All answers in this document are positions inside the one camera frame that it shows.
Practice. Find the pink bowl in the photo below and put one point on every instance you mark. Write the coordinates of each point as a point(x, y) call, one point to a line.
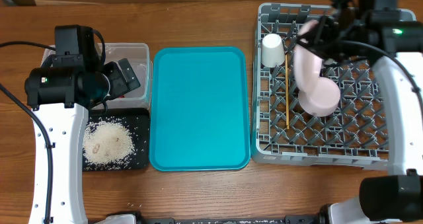
point(322, 99)

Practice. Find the white rice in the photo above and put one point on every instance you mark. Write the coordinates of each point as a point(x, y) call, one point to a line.
point(116, 145)

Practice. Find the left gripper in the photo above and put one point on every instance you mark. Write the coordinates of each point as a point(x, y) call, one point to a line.
point(121, 85)

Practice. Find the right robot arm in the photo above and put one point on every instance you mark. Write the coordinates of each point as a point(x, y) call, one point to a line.
point(375, 30)

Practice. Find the teal serving tray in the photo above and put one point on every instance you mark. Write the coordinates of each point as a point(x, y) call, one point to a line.
point(199, 110)

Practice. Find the clear plastic bin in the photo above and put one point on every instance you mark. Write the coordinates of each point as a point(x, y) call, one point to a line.
point(138, 68)

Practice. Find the pale green cup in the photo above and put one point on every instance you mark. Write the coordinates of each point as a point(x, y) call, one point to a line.
point(272, 51)

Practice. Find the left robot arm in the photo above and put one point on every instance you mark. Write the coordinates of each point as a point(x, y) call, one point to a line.
point(60, 93)

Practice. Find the black plastic tray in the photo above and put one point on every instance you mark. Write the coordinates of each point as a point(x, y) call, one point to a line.
point(137, 120)

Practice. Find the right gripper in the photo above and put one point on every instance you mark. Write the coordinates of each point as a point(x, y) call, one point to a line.
point(326, 36)

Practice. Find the pink plate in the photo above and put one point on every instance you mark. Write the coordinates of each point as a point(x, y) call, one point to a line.
point(306, 65)

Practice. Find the grey dish rack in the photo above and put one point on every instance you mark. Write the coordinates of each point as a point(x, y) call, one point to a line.
point(354, 135)

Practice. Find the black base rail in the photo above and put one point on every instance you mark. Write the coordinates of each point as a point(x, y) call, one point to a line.
point(287, 219)

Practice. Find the wooden chopstick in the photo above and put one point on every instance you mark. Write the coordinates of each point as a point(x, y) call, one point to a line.
point(287, 91)

